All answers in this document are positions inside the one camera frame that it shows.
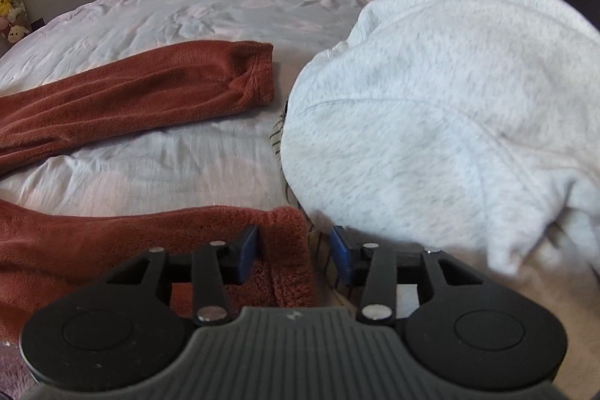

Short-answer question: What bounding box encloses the pink dotted bed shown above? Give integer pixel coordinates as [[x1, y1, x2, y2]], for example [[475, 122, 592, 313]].
[[0, 0, 405, 223]]

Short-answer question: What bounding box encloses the light grey sweatshirt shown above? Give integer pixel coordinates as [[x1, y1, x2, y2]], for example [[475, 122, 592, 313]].
[[272, 0, 600, 322]]

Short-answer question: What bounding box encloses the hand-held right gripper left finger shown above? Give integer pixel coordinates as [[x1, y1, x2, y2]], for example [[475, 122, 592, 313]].
[[100, 224, 260, 327]]

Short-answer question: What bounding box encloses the red fleece garment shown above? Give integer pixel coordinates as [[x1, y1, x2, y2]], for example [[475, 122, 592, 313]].
[[0, 39, 320, 347]]

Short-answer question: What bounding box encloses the white dark-striped garment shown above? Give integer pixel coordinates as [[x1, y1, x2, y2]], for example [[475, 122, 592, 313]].
[[268, 97, 350, 303]]

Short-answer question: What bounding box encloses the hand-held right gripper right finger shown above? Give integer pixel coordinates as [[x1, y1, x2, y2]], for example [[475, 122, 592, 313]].
[[329, 226, 493, 327]]

